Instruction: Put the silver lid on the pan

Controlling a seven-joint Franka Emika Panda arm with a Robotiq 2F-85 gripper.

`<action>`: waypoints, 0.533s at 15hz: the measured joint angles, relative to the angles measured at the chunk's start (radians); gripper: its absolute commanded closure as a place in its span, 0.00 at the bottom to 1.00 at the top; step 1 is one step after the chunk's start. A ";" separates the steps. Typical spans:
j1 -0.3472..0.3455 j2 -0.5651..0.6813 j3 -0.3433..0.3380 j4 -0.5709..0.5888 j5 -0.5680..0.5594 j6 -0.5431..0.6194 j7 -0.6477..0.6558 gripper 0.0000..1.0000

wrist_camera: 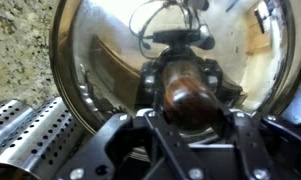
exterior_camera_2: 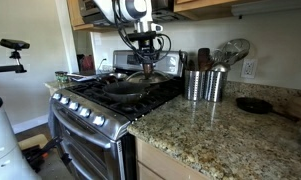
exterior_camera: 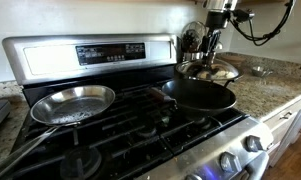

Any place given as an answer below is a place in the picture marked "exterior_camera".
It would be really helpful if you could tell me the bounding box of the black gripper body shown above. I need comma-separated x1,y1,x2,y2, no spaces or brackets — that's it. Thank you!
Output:
204,9,232,32

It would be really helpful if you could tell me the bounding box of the dark nonstick frying pan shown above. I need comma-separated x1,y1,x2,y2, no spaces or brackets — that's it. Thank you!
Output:
147,78,238,119

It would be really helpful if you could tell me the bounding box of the silver steel frying pan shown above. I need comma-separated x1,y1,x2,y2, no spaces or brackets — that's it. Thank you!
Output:
0,84,117,180

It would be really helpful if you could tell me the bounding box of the black kitchen utensil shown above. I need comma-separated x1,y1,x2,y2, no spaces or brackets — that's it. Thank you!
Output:
181,29,202,53

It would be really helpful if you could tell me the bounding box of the small metal bowl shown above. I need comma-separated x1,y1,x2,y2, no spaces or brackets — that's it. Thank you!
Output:
251,65,274,79

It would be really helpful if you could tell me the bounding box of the light wood base cabinet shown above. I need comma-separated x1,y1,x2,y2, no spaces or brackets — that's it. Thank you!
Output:
261,93,301,168

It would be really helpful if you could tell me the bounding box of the silver stove knob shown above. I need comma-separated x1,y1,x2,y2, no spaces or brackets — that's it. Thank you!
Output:
245,134,265,153
184,173,204,180
219,151,243,174

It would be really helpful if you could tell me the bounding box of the stainless steel gas stove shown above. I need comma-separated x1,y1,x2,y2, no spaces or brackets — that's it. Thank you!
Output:
0,32,275,180

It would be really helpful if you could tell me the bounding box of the wire whisk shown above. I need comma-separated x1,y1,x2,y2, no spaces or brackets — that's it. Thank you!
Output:
181,20,207,43

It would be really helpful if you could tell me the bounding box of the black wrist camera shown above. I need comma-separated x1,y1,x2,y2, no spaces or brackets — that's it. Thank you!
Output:
232,8,256,23

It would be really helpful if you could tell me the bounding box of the black cable bundle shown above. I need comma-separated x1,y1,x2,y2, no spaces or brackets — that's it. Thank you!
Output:
229,0,297,47

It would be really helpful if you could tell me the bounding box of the metal drawer handle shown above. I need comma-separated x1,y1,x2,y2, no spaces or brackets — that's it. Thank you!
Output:
278,110,294,121

